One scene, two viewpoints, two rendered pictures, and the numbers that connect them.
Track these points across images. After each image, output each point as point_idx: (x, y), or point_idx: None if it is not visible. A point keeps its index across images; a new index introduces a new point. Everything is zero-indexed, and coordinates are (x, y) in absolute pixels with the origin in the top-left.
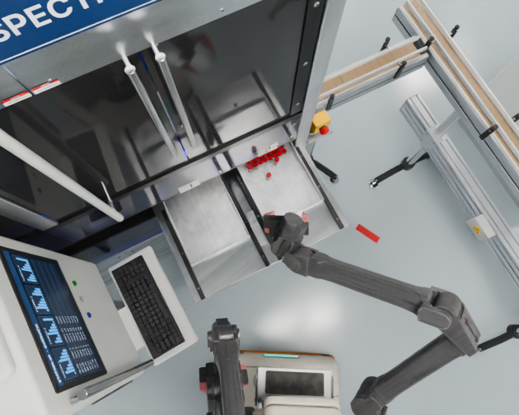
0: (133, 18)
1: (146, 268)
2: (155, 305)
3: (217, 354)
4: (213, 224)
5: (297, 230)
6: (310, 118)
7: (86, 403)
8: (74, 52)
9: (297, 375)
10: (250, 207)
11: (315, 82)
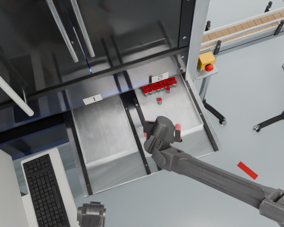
0: None
1: (50, 165)
2: (52, 195)
3: (81, 224)
4: (109, 134)
5: (166, 130)
6: (196, 54)
7: None
8: None
9: None
10: (141, 124)
11: (198, 19)
